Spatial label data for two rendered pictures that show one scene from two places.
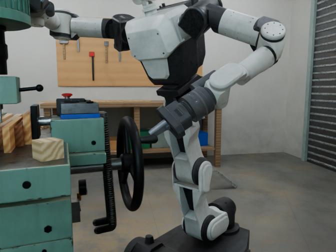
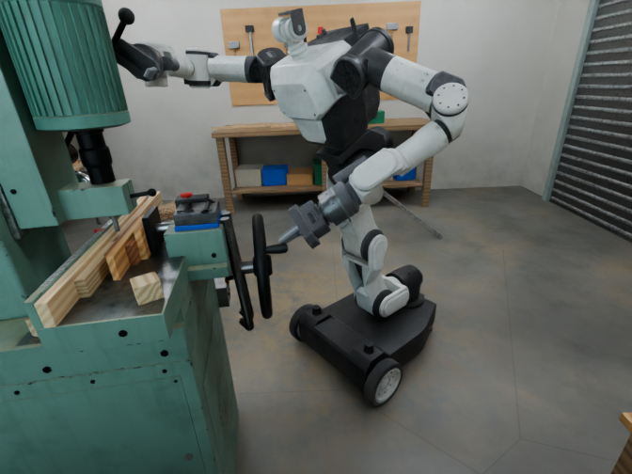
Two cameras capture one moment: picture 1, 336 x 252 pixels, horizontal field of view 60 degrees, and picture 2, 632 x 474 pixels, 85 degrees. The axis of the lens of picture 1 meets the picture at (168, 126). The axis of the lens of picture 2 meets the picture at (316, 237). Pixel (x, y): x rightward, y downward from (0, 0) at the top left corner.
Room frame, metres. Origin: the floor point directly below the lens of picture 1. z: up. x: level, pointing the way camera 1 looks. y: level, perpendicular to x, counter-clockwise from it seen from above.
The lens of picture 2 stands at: (0.08, -0.19, 1.27)
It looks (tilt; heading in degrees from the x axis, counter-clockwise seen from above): 24 degrees down; 11
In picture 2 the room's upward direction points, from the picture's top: 2 degrees counter-clockwise
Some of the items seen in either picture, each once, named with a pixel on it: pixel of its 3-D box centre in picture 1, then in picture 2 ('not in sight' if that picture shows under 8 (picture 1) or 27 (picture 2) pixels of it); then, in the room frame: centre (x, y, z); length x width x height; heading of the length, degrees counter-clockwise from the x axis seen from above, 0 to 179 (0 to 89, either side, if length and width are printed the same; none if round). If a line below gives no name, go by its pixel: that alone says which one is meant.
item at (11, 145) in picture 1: (14, 132); (132, 244); (0.73, 0.39, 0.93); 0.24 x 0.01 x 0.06; 20
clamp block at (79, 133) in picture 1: (77, 132); (200, 237); (0.82, 0.26, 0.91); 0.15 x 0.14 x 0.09; 20
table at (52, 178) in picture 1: (45, 149); (169, 256); (0.79, 0.34, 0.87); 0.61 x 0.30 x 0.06; 20
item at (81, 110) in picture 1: (77, 106); (197, 210); (0.82, 0.26, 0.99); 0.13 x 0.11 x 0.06; 20
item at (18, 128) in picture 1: (24, 130); (145, 236); (0.79, 0.39, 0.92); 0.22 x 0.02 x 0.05; 20
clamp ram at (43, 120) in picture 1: (47, 121); (166, 227); (0.79, 0.33, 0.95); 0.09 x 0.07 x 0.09; 20
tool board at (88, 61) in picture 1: (133, 53); (322, 55); (4.10, 0.48, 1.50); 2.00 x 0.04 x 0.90; 101
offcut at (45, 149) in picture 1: (47, 149); (147, 288); (0.57, 0.24, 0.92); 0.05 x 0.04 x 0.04; 136
